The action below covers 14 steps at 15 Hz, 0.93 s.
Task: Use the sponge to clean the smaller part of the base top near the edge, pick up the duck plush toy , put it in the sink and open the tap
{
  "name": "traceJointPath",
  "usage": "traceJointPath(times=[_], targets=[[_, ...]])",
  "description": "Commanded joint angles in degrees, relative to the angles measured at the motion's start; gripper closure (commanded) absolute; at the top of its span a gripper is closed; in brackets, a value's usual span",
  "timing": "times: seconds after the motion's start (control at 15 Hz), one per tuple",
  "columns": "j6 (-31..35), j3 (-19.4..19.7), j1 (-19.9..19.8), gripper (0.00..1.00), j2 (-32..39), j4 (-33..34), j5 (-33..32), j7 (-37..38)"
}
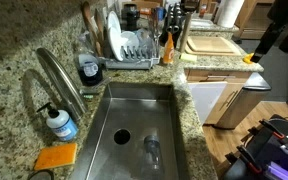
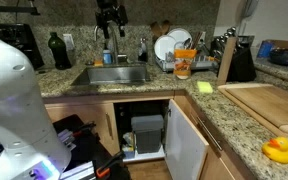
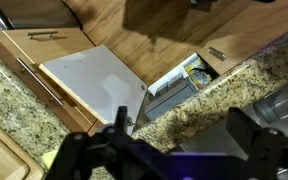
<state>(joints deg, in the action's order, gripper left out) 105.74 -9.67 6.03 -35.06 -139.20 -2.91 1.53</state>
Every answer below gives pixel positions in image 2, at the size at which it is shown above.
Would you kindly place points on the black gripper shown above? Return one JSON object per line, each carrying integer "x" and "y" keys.
{"x": 112, "y": 11}

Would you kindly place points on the yellow-green sponge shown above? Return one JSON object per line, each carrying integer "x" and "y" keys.
{"x": 204, "y": 87}

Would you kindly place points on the yellow rubber duck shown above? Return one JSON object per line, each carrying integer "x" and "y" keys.
{"x": 279, "y": 151}

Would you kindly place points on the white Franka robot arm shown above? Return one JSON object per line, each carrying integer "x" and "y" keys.
{"x": 10, "y": 100}

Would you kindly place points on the orange sponge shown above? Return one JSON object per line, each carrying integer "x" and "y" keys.
{"x": 98, "y": 63}

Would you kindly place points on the stainless steel sink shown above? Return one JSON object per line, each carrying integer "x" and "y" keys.
{"x": 117, "y": 75}

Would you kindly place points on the white open cabinet door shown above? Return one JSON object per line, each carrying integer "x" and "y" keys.
{"x": 184, "y": 146}

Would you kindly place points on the curved metal faucet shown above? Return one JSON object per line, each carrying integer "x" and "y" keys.
{"x": 115, "y": 46}

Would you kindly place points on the blue label soap pump bottle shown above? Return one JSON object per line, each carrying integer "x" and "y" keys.
{"x": 107, "y": 57}

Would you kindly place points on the wooden spoon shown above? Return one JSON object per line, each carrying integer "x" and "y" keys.
{"x": 165, "y": 26}
{"x": 155, "y": 30}

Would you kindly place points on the white dinner plate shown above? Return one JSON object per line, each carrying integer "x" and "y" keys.
{"x": 164, "y": 46}
{"x": 180, "y": 34}

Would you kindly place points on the dark green glass bottle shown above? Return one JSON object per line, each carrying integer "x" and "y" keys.
{"x": 59, "y": 53}

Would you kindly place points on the orange plastic cup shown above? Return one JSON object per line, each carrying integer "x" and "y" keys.
{"x": 184, "y": 63}

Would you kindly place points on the metal dish rack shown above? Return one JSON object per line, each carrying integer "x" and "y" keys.
{"x": 199, "y": 64}

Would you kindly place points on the wooden cabinet door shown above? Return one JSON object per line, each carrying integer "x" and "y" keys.
{"x": 80, "y": 116}

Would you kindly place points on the black stove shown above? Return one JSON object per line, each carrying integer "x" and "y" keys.
{"x": 17, "y": 36}

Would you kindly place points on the orange black clamp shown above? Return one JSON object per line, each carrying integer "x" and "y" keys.
{"x": 109, "y": 165}
{"x": 84, "y": 128}

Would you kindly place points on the gray plastic trash bin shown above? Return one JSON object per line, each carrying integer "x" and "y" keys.
{"x": 147, "y": 133}

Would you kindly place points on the upright wooden board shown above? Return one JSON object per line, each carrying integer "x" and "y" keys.
{"x": 225, "y": 61}

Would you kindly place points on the black tool cart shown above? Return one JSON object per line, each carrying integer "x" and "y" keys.
{"x": 84, "y": 146}

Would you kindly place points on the blue plastic tub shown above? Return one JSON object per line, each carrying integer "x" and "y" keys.
{"x": 128, "y": 150}

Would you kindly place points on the black knife block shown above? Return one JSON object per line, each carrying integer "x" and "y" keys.
{"x": 242, "y": 66}

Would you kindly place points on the white flat device stack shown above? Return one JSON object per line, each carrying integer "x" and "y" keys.
{"x": 79, "y": 171}

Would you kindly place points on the blue box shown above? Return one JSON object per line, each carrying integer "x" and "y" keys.
{"x": 265, "y": 49}

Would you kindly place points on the large wooden cutting board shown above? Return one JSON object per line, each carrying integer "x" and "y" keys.
{"x": 267, "y": 103}

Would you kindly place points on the wooden drawer front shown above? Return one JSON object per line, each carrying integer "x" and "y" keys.
{"x": 217, "y": 170}

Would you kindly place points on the white wall phone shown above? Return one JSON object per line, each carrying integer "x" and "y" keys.
{"x": 250, "y": 8}

